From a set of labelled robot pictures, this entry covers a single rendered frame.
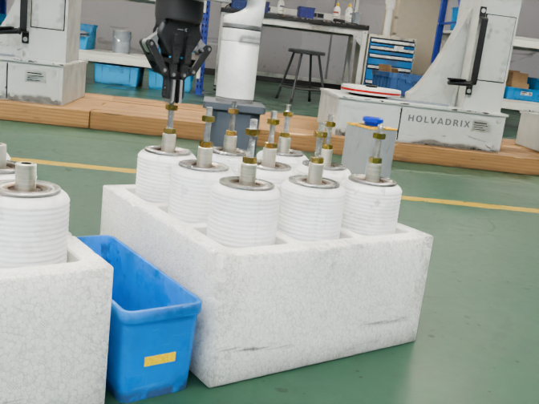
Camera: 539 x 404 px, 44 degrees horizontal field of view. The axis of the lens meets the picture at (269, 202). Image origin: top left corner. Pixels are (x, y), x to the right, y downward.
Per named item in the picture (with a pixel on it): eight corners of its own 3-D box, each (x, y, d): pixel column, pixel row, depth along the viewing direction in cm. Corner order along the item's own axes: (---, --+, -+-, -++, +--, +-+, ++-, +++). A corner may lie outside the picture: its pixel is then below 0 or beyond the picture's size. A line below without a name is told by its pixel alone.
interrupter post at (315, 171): (304, 184, 97) (306, 162, 96) (307, 182, 99) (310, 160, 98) (320, 187, 96) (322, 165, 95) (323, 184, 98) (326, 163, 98)
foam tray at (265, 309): (95, 284, 116) (102, 184, 112) (276, 264, 139) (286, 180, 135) (208, 389, 86) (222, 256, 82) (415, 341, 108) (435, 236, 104)
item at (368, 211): (325, 296, 104) (341, 183, 100) (326, 276, 114) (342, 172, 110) (387, 305, 103) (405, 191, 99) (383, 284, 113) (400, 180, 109)
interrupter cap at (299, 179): (282, 184, 95) (282, 179, 95) (294, 176, 102) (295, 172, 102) (334, 193, 93) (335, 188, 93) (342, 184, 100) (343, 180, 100)
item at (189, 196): (210, 296, 98) (222, 176, 94) (151, 283, 101) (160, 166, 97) (232, 277, 107) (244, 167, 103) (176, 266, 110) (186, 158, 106)
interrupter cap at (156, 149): (145, 155, 105) (146, 151, 105) (143, 147, 112) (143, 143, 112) (193, 159, 107) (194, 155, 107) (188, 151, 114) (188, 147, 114)
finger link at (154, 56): (142, 36, 102) (161, 66, 106) (134, 43, 102) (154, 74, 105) (152, 37, 100) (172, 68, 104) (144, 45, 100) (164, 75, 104)
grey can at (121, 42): (112, 52, 574) (114, 30, 570) (131, 54, 576) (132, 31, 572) (110, 52, 559) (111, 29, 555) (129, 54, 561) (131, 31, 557)
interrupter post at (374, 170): (364, 183, 103) (367, 163, 103) (363, 180, 106) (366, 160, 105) (379, 185, 103) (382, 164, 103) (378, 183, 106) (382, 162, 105)
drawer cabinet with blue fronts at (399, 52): (347, 101, 701) (357, 34, 686) (391, 106, 706) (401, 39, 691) (359, 107, 644) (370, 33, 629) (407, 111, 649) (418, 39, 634)
